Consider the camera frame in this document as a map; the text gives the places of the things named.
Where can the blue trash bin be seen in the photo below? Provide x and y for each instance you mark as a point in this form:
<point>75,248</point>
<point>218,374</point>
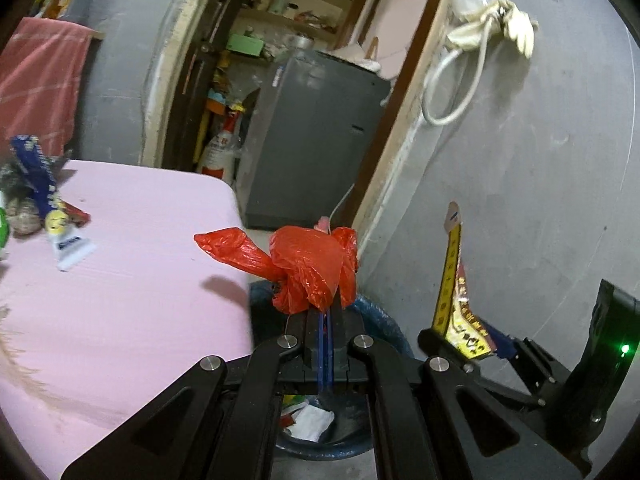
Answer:
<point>385,325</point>

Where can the yellow red snack wrapper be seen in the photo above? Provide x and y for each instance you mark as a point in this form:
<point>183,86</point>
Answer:
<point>450,300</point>

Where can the wooden door frame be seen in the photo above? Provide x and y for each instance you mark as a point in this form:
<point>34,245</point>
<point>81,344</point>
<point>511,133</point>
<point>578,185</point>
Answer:
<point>400,125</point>

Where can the cream rubber glove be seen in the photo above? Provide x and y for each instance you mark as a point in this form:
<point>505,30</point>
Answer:
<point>472,30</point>
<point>522,22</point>

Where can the pale green jar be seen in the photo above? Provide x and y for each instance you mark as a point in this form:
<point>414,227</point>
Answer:
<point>281,2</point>

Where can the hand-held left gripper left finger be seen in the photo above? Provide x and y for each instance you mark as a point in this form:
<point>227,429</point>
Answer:
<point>314,345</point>

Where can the white crumpled paper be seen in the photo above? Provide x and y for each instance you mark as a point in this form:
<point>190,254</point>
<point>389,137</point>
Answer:
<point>311,422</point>

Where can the grey washing machine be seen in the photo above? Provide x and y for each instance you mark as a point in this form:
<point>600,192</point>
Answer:
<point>310,135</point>

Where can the green box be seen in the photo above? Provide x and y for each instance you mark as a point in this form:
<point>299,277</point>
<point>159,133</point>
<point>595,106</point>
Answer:
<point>245,45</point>

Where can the pink checked cloth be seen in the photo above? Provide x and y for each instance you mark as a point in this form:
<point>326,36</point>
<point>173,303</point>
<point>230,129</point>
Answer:
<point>40,80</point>

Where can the metal pot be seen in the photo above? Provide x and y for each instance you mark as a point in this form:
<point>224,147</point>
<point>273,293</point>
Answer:
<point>302,41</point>

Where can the white detergent bottle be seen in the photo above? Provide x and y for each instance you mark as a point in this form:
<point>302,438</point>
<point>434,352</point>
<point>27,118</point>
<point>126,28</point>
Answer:
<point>220,152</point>

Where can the dark plastic bag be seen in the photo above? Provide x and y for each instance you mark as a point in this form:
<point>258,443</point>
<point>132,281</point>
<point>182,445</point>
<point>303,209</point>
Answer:
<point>12,180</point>

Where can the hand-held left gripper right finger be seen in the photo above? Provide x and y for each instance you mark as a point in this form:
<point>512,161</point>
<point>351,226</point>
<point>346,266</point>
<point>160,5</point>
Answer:
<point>336,345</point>

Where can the red plastic bag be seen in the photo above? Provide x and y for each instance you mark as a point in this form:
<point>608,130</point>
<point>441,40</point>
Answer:
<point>305,260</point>

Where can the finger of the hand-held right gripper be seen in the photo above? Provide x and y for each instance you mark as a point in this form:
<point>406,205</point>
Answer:
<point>505,385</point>
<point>537,360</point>

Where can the blue snack wrapper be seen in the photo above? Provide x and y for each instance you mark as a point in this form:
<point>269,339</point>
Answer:
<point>37,170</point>

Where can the colourful crumpled packet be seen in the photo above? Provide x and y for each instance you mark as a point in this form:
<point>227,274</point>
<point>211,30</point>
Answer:
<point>292,407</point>

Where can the pink floral tablecloth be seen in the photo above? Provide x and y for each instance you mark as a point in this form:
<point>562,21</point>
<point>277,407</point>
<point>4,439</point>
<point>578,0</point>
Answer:
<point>140,285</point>

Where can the white crumpled sheet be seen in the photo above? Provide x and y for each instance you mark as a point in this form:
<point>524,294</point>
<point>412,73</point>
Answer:
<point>365,60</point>

